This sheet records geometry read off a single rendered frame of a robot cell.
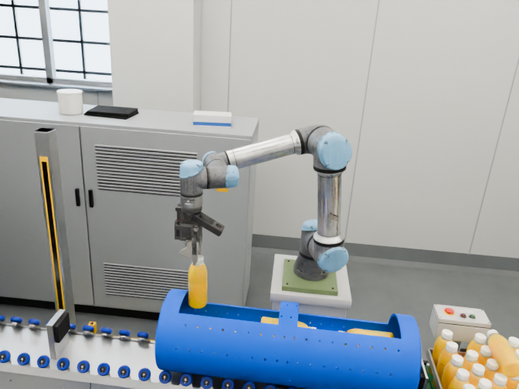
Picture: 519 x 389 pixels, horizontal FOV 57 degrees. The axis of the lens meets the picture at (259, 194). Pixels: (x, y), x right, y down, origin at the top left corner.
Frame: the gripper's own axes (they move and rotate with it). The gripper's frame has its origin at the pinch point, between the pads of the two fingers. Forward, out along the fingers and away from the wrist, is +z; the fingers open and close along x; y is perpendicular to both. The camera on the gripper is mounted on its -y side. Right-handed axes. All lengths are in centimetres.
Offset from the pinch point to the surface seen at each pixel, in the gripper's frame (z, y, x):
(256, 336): 18.2, -23.4, 15.7
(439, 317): 28, -92, -20
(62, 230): 8, 64, -27
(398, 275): 136, -127, -239
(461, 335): 34, -102, -19
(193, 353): 24.8, -2.9, 19.1
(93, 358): 43, 39, 7
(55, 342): 35, 51, 9
